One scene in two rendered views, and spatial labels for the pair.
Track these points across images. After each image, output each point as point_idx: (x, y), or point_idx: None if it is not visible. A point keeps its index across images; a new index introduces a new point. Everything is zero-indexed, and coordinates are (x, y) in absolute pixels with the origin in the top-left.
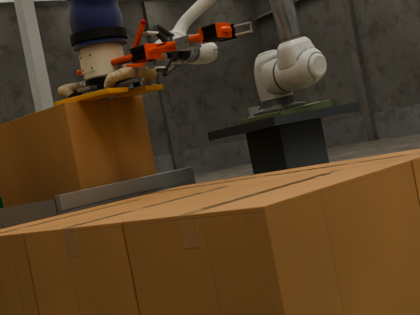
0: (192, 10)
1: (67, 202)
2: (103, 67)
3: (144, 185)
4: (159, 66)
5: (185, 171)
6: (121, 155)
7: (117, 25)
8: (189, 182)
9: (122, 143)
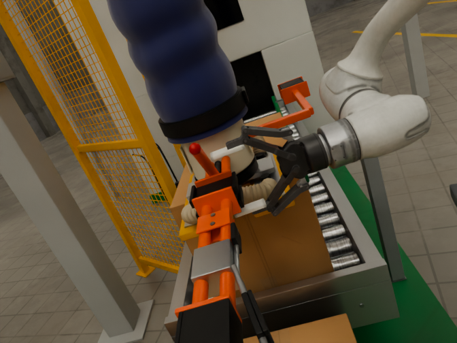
0: (385, 15)
1: (175, 329)
2: (199, 172)
3: (291, 299)
4: (248, 211)
5: (370, 272)
6: (267, 251)
7: (201, 111)
8: (379, 284)
9: (268, 237)
